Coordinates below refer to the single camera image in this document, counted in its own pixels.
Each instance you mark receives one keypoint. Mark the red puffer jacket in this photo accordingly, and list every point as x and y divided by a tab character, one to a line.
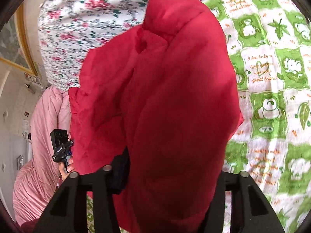
166	91

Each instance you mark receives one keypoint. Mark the pink quilt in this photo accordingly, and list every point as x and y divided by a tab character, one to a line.
36	182

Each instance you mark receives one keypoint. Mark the person left hand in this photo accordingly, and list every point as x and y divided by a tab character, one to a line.
65	171

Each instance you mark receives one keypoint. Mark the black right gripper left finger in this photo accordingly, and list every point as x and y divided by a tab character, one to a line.
66	211

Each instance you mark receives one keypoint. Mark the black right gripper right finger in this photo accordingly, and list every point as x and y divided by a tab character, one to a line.
250	209

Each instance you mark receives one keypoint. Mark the floral bed sheet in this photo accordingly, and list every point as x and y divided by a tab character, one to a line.
69	28

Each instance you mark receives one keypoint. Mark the green white patterned quilt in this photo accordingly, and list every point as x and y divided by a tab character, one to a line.
268	42

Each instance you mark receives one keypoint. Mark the gold framed picture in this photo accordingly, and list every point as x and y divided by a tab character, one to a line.
14	45

